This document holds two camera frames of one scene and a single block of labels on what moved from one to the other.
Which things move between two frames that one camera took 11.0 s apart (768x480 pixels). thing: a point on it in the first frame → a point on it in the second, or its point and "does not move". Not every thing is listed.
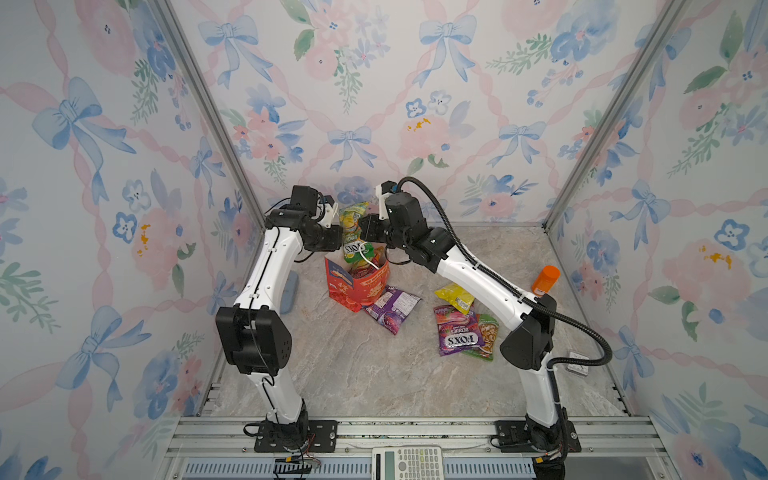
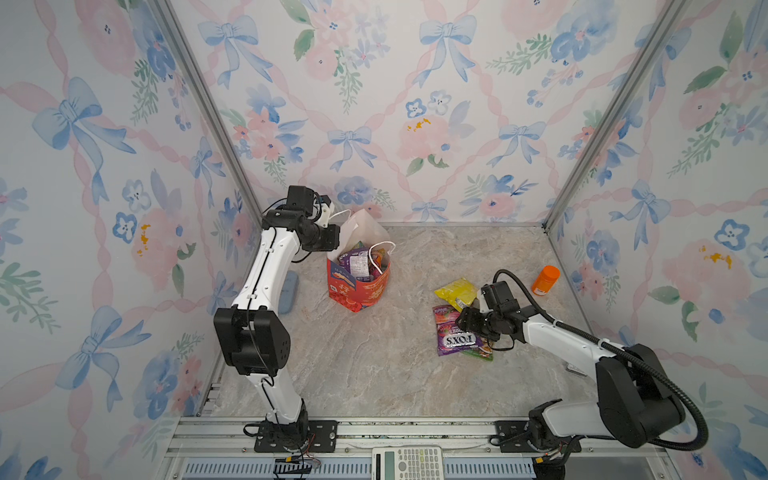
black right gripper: [372, 223] → [467, 321]
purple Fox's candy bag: [457, 331] does not move
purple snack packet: [392, 308] → [356, 261]
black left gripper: [336, 240] does not move
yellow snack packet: [458, 296] does not move
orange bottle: [546, 280] does not move
